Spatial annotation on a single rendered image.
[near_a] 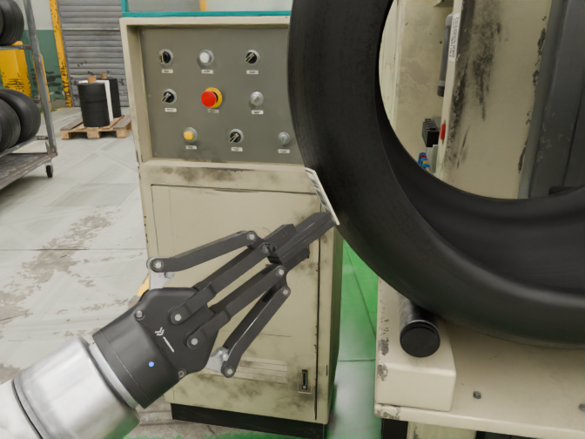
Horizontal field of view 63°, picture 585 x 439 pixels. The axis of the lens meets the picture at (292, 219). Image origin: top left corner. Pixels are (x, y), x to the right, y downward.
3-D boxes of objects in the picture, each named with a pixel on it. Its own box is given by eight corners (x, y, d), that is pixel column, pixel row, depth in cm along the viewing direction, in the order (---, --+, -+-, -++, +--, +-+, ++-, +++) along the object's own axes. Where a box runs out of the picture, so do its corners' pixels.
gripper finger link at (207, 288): (167, 321, 43) (158, 309, 43) (262, 249, 47) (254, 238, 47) (177, 329, 40) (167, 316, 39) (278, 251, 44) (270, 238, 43)
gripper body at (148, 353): (83, 325, 42) (172, 264, 45) (137, 399, 43) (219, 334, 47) (87, 342, 35) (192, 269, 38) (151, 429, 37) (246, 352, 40)
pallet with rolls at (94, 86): (84, 125, 731) (76, 73, 705) (138, 123, 743) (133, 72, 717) (61, 139, 620) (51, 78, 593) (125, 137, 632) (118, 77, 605)
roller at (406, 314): (389, 224, 86) (412, 212, 84) (402, 244, 87) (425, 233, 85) (392, 334, 53) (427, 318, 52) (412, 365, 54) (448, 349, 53)
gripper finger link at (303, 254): (265, 274, 44) (281, 300, 45) (305, 244, 46) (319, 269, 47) (259, 273, 46) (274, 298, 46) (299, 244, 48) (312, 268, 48)
